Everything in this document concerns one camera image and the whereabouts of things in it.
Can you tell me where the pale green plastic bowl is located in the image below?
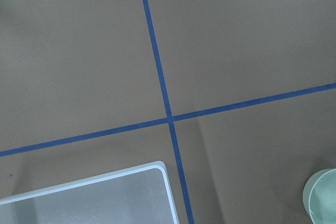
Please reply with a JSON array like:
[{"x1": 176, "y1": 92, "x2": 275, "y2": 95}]
[{"x1": 302, "y1": 168, "x2": 335, "y2": 224}]

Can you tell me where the clear plastic storage box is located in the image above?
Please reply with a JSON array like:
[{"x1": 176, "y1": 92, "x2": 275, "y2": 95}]
[{"x1": 1, "y1": 161, "x2": 179, "y2": 223}]

